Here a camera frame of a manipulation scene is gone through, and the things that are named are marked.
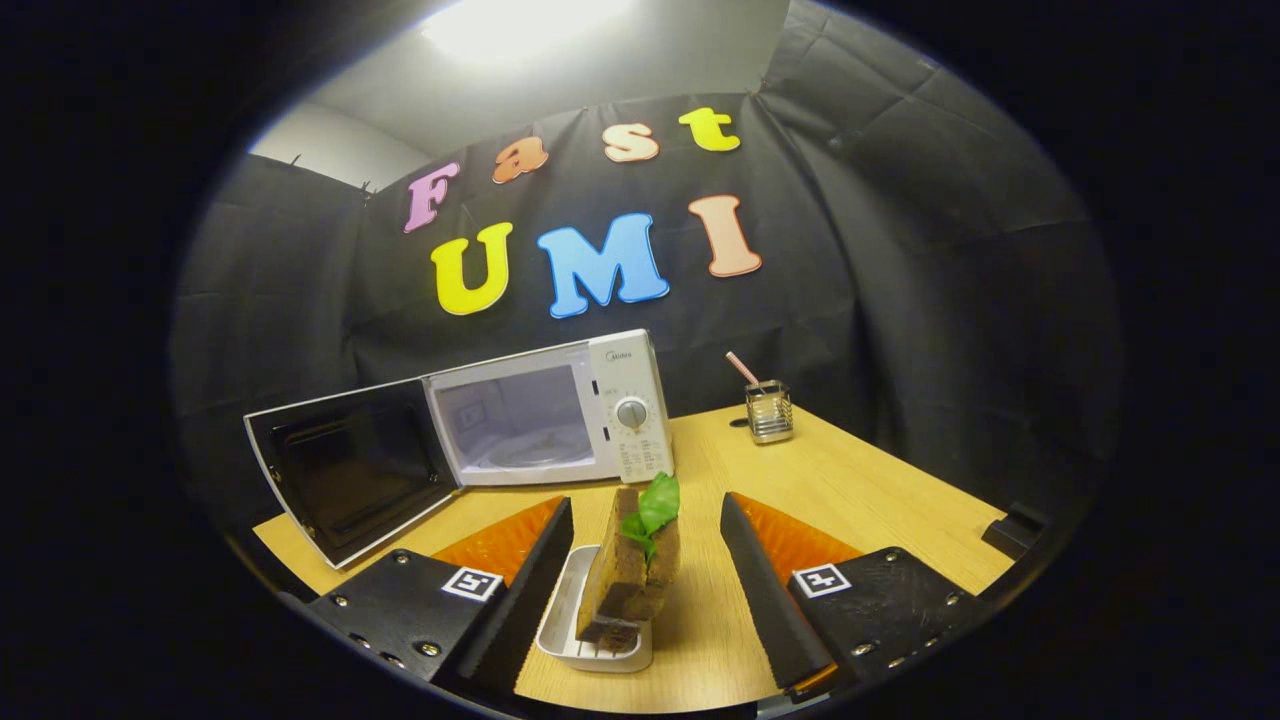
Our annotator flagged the black backdrop cloth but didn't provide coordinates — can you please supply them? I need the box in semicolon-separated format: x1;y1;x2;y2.
170;0;1126;561

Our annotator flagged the glass turntable plate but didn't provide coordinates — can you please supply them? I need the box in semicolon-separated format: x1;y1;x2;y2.
480;430;596;471

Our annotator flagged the brown bread lettuce sandwich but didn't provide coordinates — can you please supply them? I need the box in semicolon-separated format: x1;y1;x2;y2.
575;472;683;651

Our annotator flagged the black block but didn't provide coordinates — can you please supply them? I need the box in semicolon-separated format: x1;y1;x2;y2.
982;503;1051;559

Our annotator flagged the metal mesh cup holder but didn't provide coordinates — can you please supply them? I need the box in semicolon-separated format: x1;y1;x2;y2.
744;380;795;445

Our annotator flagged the white microwave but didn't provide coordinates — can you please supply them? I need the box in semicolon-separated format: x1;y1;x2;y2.
243;328;676;571

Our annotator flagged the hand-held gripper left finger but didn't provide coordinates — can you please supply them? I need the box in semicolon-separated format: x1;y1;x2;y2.
305;496;576;696

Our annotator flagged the white rectangular tray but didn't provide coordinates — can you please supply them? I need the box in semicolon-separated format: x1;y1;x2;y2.
536;544;656;674

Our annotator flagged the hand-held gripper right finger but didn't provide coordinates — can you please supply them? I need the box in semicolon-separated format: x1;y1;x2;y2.
720;491;1001;701

